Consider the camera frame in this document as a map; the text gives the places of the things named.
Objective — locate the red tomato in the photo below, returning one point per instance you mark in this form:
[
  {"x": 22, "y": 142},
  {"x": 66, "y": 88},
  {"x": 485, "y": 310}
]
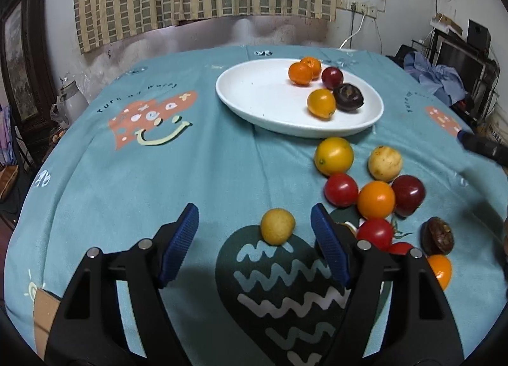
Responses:
[
  {"x": 341, "y": 190},
  {"x": 375, "y": 233},
  {"x": 401, "y": 249}
]

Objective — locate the white wall socket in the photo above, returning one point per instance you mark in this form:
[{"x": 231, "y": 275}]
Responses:
[{"x": 343, "y": 3}]

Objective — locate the dark red plum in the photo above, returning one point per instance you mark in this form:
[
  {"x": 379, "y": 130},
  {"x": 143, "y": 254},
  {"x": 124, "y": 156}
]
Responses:
[
  {"x": 410, "y": 194},
  {"x": 331, "y": 77}
]

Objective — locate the pale yellow longan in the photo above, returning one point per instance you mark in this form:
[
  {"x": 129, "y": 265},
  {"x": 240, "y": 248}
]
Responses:
[
  {"x": 278, "y": 227},
  {"x": 385, "y": 162}
]

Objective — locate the white oval plate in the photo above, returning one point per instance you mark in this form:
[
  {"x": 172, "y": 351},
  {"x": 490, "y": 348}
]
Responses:
[{"x": 258, "y": 92}]

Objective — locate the white kettle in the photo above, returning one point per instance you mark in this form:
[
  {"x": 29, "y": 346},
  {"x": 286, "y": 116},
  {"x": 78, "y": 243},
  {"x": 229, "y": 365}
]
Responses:
[{"x": 72, "y": 104}]

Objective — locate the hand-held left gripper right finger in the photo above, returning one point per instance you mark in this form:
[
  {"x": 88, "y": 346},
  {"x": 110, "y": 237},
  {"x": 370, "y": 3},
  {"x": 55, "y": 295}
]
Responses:
[{"x": 327, "y": 243}]

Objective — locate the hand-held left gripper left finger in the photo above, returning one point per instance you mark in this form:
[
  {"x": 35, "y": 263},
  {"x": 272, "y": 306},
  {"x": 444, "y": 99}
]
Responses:
[{"x": 180, "y": 247}]

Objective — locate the flat cardboard box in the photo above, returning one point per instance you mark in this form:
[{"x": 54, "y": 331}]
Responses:
[{"x": 446, "y": 22}]

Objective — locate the yellow orange loquat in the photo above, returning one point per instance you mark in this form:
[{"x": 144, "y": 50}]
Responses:
[{"x": 321, "y": 103}]

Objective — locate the blue clothes pile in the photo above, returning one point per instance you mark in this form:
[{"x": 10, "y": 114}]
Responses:
[{"x": 440, "y": 80}]

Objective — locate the black rack with screen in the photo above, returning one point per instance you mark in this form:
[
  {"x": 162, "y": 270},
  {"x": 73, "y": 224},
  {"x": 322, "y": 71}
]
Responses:
[{"x": 462, "y": 60}]

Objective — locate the orange tomato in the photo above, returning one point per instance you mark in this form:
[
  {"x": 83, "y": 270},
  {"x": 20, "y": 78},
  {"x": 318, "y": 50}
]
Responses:
[
  {"x": 441, "y": 270},
  {"x": 376, "y": 200}
]

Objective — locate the orange mandarin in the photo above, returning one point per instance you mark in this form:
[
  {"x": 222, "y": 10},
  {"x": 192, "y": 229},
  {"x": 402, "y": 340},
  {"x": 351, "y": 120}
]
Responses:
[
  {"x": 315, "y": 65},
  {"x": 299, "y": 74}
]

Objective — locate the dark wooden framed painting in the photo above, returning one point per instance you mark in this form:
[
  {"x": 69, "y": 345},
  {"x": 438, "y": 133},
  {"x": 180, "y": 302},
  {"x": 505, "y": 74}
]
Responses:
[{"x": 18, "y": 56}]

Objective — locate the brown cardboard piece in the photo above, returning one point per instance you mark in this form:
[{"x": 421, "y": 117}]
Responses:
[{"x": 45, "y": 318}]

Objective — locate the black speaker box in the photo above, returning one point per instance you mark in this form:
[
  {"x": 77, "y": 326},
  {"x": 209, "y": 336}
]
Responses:
[{"x": 479, "y": 34}]

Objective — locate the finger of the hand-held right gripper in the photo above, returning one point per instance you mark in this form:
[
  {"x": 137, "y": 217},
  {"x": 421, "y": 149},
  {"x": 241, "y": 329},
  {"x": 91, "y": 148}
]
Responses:
[{"x": 482, "y": 147}]

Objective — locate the blue printed tablecloth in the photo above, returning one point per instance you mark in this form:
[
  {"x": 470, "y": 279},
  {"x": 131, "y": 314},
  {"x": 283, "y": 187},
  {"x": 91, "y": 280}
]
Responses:
[{"x": 158, "y": 191}]

